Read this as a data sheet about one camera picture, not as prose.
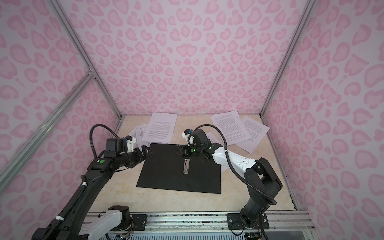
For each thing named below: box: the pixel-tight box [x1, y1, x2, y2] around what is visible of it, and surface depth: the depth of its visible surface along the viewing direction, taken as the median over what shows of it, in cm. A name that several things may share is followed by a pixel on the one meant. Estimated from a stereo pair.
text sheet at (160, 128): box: [141, 112, 178, 144], surface depth 116 cm
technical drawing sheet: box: [132, 125, 151, 149], surface depth 112 cm
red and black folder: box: [136, 143, 221, 194], surface depth 88 cm
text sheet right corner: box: [235, 116, 271, 154], surface depth 111 cm
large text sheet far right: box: [210, 110, 252, 146], surface depth 116 cm
